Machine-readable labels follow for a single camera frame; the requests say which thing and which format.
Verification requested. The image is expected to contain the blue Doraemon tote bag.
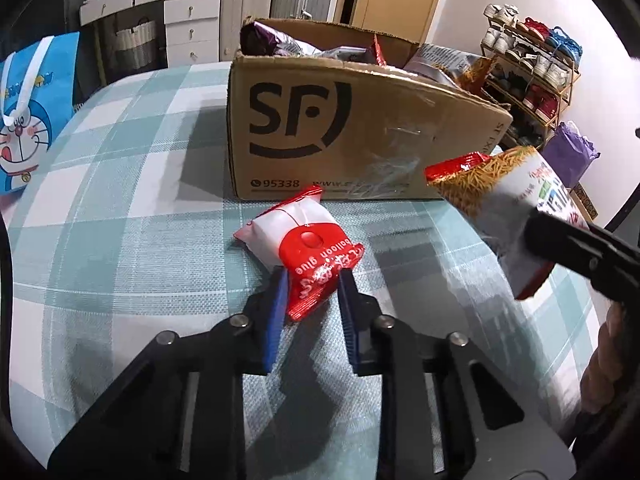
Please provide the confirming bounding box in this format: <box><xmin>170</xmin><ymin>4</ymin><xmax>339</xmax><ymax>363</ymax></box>
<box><xmin>0</xmin><ymin>32</ymin><xmax>79</xmax><ymax>194</ymax></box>

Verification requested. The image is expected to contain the orange stick snack bag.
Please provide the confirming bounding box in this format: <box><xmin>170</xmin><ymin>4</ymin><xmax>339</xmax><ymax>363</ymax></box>
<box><xmin>404</xmin><ymin>44</ymin><xmax>495</xmax><ymax>94</ymax></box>

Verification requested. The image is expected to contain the purple plastic bag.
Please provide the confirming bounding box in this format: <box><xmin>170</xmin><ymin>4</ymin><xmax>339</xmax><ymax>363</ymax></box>
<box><xmin>541</xmin><ymin>120</ymin><xmax>601</xmax><ymax>188</ymax></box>

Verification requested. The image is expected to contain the white drawer desk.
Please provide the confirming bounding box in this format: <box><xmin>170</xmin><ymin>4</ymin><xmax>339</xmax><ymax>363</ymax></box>
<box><xmin>79</xmin><ymin>0</ymin><xmax>220</xmax><ymax>67</ymax></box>

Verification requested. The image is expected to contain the SF cardboard box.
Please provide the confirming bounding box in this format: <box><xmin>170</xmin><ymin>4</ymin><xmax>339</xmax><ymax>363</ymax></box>
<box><xmin>227</xmin><ymin>18</ymin><xmax>512</xmax><ymax>200</ymax></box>

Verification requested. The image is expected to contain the purple silver snack bag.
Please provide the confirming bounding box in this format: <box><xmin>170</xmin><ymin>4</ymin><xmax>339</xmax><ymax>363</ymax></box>
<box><xmin>240</xmin><ymin>22</ymin><xmax>375</xmax><ymax>64</ymax></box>

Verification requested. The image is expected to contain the woven laundry basket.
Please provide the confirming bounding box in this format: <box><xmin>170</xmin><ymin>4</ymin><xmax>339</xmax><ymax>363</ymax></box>
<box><xmin>115</xmin><ymin>20</ymin><xmax>157</xmax><ymax>70</ymax></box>

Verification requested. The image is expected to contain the person right hand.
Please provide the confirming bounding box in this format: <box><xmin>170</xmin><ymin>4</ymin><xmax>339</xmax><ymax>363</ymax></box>
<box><xmin>580</xmin><ymin>302</ymin><xmax>624</xmax><ymax>414</ymax></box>

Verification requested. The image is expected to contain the small red snack packet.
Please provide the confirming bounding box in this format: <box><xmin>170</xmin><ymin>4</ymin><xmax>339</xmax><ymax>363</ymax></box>
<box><xmin>371</xmin><ymin>34</ymin><xmax>387</xmax><ymax>66</ymax></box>

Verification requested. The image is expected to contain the white red noodle snack bag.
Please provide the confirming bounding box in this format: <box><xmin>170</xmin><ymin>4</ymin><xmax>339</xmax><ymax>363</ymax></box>
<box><xmin>425</xmin><ymin>146</ymin><xmax>588</xmax><ymax>300</ymax></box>

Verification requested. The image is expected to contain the shoe rack with shoes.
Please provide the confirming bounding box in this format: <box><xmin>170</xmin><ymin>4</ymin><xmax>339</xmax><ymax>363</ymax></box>
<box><xmin>480</xmin><ymin>3</ymin><xmax>582</xmax><ymax>150</ymax></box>

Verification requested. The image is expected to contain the plaid table cloth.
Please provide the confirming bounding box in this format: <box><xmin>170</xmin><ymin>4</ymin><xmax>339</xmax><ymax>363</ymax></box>
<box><xmin>1</xmin><ymin>63</ymin><xmax>599</xmax><ymax>479</ymax></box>

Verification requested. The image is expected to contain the white red balloon glue packet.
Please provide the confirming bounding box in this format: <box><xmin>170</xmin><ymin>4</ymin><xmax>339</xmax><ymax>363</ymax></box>
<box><xmin>234</xmin><ymin>185</ymin><xmax>364</xmax><ymax>322</ymax></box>

